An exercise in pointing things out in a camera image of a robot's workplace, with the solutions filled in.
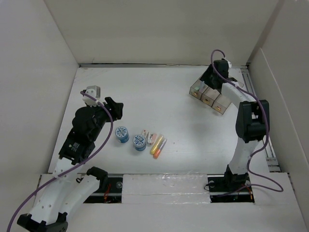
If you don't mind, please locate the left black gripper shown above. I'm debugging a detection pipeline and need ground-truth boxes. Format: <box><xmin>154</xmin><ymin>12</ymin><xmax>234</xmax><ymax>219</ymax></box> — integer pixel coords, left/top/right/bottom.
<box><xmin>87</xmin><ymin>97</ymin><xmax>122</xmax><ymax>141</ymax></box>

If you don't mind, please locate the yellow highlighter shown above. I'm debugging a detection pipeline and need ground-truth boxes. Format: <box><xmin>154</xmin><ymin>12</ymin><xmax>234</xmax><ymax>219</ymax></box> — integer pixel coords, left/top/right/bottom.
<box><xmin>150</xmin><ymin>135</ymin><xmax>164</xmax><ymax>155</ymax></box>

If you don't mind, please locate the orange highlighter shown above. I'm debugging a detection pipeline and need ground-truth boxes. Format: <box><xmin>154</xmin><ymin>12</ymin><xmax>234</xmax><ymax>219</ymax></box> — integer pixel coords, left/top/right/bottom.
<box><xmin>153</xmin><ymin>139</ymin><xmax>167</xmax><ymax>159</ymax></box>

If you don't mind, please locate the blue highlighter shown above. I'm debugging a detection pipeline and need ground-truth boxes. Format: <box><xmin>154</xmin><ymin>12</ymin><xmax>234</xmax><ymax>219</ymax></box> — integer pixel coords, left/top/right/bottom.
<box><xmin>199</xmin><ymin>81</ymin><xmax>206</xmax><ymax>93</ymax></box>

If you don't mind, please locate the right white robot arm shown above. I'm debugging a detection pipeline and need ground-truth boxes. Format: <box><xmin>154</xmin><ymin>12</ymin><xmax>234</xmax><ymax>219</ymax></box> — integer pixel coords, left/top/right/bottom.
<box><xmin>200</xmin><ymin>58</ymin><xmax>269</xmax><ymax>192</ymax></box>

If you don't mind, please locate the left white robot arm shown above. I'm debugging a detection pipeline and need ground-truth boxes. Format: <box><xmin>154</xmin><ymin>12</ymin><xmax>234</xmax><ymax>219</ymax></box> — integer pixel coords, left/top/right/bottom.
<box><xmin>17</xmin><ymin>93</ymin><xmax>124</xmax><ymax>232</ymax></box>

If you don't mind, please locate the middle clear organizer bin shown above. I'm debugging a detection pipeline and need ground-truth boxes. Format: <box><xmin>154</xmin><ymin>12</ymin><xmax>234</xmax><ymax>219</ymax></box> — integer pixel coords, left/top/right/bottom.
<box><xmin>201</xmin><ymin>87</ymin><xmax>220</xmax><ymax>106</ymax></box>

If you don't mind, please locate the clear organizer bin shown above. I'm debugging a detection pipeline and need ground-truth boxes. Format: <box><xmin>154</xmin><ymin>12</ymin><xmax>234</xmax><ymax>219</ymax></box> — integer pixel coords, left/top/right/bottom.
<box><xmin>211</xmin><ymin>88</ymin><xmax>231</xmax><ymax>115</ymax></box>
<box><xmin>201</xmin><ymin>87</ymin><xmax>220</xmax><ymax>106</ymax></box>
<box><xmin>189</xmin><ymin>79</ymin><xmax>208</xmax><ymax>100</ymax></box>

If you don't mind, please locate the left clear organizer bin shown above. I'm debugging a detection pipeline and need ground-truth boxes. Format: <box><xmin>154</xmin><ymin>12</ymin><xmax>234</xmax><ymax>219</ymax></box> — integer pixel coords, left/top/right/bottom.
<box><xmin>189</xmin><ymin>79</ymin><xmax>208</xmax><ymax>100</ymax></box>

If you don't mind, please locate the right clear organizer bin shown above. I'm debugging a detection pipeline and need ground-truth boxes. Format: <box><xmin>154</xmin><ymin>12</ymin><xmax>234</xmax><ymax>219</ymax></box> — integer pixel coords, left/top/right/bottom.
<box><xmin>211</xmin><ymin>88</ymin><xmax>231</xmax><ymax>115</ymax></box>

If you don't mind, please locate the left blue slime jar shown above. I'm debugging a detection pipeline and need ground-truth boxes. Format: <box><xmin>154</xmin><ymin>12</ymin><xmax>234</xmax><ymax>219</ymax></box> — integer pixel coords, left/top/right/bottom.
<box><xmin>114</xmin><ymin>126</ymin><xmax>129</xmax><ymax>143</ymax></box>

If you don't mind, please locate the blue slime jar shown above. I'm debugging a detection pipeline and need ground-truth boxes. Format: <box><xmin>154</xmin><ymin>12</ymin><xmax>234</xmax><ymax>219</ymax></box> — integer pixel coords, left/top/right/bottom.
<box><xmin>114</xmin><ymin>126</ymin><xmax>129</xmax><ymax>143</ymax></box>
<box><xmin>133</xmin><ymin>134</ymin><xmax>146</xmax><ymax>151</ymax></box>

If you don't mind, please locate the white staple box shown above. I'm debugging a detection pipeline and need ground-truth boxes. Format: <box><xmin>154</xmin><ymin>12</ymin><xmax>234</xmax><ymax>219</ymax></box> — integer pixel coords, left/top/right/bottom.
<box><xmin>141</xmin><ymin>130</ymin><xmax>149</xmax><ymax>139</ymax></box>

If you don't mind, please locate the right blue slime jar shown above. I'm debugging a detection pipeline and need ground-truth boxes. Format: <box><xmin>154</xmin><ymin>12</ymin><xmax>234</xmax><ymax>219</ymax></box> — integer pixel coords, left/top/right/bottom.
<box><xmin>133</xmin><ymin>134</ymin><xmax>146</xmax><ymax>151</ymax></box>

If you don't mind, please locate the pink mini stapler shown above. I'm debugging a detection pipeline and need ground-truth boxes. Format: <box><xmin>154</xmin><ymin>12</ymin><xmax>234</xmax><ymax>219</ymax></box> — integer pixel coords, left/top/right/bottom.
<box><xmin>147</xmin><ymin>132</ymin><xmax>157</xmax><ymax>145</ymax></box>

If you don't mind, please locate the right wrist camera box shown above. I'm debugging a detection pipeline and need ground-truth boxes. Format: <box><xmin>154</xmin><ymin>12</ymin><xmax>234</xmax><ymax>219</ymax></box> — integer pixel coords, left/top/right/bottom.
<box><xmin>224</xmin><ymin>59</ymin><xmax>232</xmax><ymax>69</ymax></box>

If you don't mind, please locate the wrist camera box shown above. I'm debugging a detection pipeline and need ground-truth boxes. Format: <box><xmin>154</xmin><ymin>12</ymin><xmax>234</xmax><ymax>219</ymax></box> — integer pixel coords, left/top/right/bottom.
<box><xmin>83</xmin><ymin>86</ymin><xmax>100</xmax><ymax>107</ymax></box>
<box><xmin>224</xmin><ymin>59</ymin><xmax>232</xmax><ymax>69</ymax></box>

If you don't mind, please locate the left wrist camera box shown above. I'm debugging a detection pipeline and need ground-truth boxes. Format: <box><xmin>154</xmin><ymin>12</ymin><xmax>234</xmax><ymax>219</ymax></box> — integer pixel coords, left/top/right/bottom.
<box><xmin>83</xmin><ymin>86</ymin><xmax>100</xmax><ymax>107</ymax></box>

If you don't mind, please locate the aluminium rail back edge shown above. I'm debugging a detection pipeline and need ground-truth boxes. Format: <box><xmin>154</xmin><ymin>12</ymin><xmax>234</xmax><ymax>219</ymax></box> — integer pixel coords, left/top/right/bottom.
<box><xmin>79</xmin><ymin>62</ymin><xmax>251</xmax><ymax>68</ymax></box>

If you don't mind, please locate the front black mounting rail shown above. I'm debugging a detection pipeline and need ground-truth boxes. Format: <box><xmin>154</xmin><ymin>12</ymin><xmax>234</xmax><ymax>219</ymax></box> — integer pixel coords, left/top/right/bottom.
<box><xmin>86</xmin><ymin>174</ymin><xmax>254</xmax><ymax>203</ymax></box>

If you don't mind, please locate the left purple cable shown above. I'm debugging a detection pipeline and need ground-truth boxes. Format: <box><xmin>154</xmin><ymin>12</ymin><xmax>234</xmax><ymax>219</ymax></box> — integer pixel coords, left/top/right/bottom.
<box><xmin>6</xmin><ymin>90</ymin><xmax>114</xmax><ymax>230</ymax></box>

